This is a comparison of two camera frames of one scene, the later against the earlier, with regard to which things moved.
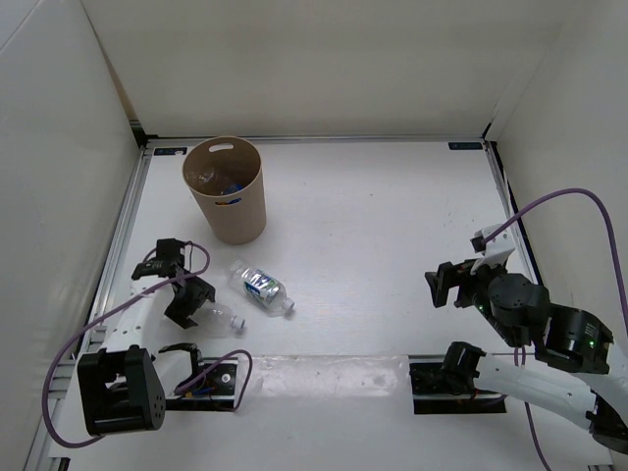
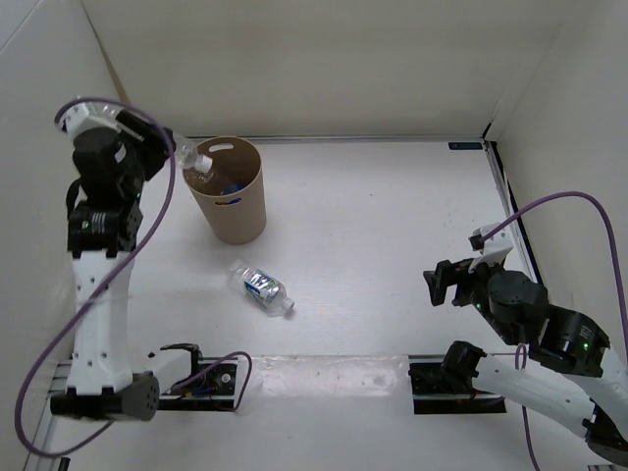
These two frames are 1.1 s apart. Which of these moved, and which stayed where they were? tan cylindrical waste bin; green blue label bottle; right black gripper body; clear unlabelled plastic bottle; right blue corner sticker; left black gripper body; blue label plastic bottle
Moved: clear unlabelled plastic bottle; left black gripper body
Stayed: right blue corner sticker; blue label plastic bottle; tan cylindrical waste bin; right black gripper body; green blue label bottle
